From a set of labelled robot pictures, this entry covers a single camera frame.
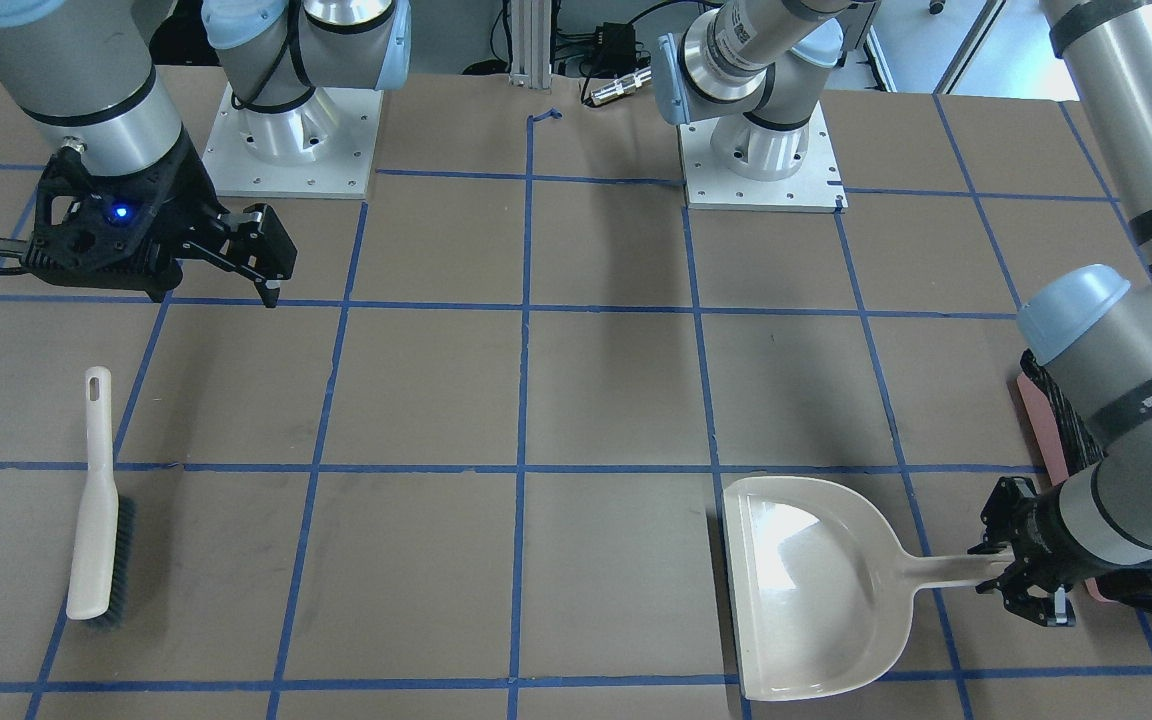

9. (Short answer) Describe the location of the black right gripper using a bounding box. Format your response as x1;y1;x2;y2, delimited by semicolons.
20;131;297;306

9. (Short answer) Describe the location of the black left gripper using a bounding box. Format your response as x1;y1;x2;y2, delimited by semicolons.
967;477;1097;628

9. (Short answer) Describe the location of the beige plastic dustpan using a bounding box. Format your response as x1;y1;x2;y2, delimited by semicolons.
722;477;1011;702

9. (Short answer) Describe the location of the beige hand brush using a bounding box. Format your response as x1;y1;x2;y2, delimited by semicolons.
67;366;136;630

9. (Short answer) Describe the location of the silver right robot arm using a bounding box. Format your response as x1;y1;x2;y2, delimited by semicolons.
0;1;411;306

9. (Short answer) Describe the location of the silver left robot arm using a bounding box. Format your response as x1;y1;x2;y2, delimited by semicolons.
689;1;1152;553

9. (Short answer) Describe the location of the bin with black bag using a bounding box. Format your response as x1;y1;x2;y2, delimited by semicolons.
1021;351;1152;611

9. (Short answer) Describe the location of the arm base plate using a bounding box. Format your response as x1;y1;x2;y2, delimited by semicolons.
198;88;387;200
679;104;849;213

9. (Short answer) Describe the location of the aluminium frame post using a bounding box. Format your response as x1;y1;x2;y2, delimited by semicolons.
506;0;556;92

